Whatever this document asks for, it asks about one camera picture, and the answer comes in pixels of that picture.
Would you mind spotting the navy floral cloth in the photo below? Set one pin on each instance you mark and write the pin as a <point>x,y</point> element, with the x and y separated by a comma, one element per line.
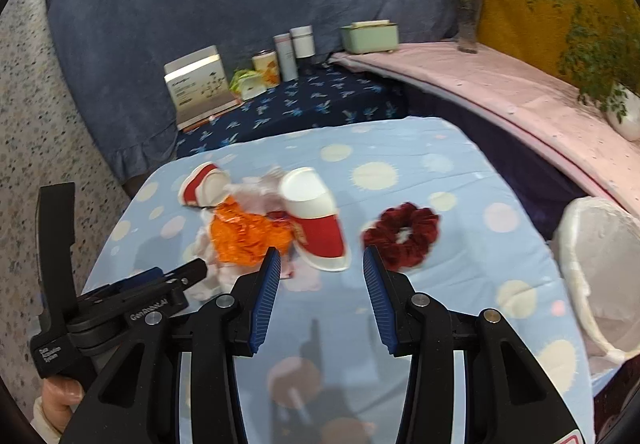
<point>310,103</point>

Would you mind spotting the glass vase with pink flowers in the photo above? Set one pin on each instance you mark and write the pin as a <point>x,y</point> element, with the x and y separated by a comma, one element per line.
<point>469,33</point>

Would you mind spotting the dark purple cloth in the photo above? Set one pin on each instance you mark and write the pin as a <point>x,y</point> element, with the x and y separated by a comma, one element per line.
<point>510,158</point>

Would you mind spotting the green plant in white pot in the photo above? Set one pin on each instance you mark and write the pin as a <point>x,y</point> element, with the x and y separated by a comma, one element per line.
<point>627,113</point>

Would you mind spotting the white card box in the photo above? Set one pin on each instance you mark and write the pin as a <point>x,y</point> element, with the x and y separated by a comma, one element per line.
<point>200,88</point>

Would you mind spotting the bin with white liner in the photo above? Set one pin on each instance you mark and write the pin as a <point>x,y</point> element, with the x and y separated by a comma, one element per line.
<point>600,264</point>

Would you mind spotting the white pink tube bottle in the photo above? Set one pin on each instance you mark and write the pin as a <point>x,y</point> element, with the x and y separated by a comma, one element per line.
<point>286,58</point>

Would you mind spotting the person's left forearm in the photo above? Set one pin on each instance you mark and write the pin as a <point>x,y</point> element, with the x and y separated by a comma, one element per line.
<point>42,426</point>

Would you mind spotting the white jar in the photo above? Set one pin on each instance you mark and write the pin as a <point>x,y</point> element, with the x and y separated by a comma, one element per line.
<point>302,41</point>

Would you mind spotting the dark red scrunchie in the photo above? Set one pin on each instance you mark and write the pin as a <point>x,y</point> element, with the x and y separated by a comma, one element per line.
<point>385,244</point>

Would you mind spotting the person's left hand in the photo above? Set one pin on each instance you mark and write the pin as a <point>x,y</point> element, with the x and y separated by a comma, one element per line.
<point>62,396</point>

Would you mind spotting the green tissue pack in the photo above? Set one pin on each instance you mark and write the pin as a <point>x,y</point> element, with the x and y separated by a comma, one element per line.
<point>247,84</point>

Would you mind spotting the crushed red white paper cup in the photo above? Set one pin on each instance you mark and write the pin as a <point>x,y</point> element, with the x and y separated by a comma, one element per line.
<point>205,186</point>

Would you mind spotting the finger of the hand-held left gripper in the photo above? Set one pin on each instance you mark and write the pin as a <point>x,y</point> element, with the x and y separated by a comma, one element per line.
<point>145,275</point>
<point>187,271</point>

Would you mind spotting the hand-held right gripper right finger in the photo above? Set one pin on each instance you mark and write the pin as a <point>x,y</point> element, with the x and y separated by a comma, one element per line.
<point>377,304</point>

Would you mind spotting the pink speckled cloth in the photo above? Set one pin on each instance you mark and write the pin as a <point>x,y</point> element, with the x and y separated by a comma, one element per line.
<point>500,83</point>

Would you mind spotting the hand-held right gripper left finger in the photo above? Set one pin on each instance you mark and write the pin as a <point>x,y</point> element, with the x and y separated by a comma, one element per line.
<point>265,296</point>

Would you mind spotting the orange wrapper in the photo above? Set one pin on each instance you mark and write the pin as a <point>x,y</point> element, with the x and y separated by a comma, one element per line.
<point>245,234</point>

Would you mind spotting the green tissue box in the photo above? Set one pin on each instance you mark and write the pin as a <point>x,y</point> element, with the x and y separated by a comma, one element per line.
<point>370,38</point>

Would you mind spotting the yellow can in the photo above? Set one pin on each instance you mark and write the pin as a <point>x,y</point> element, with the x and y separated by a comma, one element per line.
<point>265,68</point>

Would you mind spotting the light blue planet print cloth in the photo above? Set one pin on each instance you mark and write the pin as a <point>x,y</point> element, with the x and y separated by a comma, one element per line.
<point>425,163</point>

